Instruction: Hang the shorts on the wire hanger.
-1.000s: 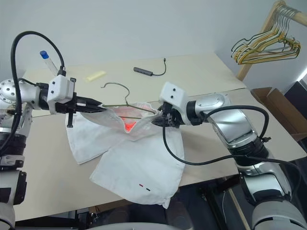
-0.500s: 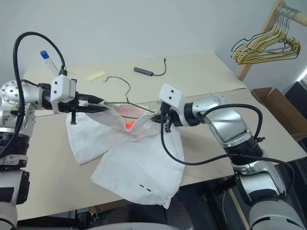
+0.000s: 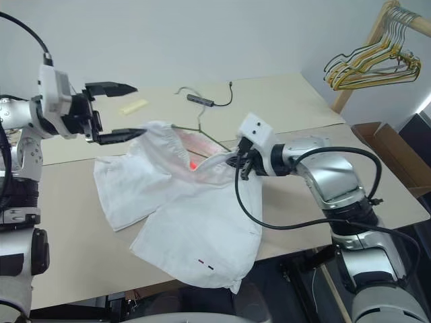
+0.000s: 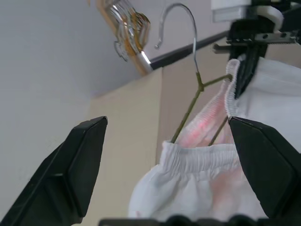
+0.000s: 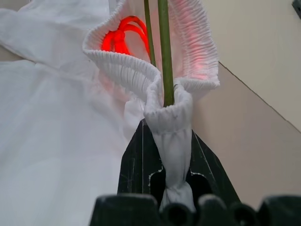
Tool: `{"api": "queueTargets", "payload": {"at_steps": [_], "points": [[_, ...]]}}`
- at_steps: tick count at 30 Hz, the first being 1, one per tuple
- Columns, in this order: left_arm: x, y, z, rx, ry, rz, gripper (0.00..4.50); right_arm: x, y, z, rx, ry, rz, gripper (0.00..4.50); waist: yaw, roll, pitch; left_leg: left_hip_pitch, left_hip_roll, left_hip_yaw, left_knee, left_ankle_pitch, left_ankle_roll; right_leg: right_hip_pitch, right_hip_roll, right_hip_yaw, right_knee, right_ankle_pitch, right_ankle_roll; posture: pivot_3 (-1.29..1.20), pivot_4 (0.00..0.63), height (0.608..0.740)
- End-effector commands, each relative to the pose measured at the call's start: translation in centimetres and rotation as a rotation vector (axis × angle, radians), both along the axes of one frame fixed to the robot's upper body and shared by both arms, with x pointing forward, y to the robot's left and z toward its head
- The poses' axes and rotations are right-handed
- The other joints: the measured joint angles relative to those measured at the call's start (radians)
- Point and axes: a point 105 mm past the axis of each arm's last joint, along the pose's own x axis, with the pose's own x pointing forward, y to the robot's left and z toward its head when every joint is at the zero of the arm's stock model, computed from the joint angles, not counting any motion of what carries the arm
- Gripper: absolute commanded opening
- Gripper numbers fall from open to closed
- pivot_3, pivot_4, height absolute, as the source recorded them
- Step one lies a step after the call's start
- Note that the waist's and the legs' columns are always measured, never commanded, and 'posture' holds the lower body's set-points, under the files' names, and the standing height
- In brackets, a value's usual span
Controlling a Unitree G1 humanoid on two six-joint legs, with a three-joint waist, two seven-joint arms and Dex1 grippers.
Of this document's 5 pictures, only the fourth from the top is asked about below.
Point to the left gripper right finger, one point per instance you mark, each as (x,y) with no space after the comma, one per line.
(270,169)

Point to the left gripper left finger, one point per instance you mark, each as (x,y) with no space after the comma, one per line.
(58,176)

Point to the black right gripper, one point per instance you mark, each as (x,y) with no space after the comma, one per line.
(249,33)

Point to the white garment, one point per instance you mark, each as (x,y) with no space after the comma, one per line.
(202,179)

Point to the dark wall baseboard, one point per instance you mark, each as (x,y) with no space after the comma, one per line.
(188,48)

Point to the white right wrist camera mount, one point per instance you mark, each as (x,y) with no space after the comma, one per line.
(225,10)

